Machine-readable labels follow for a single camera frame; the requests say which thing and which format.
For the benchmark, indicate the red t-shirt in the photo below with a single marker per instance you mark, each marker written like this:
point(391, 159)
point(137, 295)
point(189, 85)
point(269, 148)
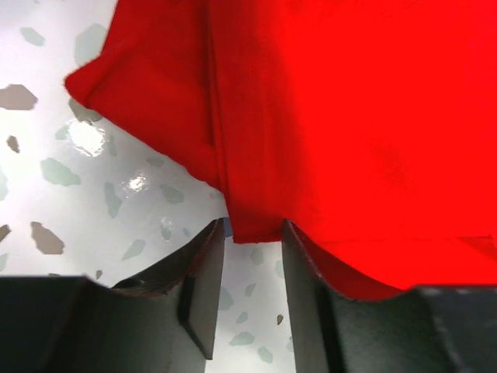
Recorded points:
point(369, 124)

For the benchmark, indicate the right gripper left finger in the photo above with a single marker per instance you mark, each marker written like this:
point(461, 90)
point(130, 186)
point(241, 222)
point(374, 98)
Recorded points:
point(162, 319)

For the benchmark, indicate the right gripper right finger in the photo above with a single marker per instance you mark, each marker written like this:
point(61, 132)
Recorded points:
point(427, 329)

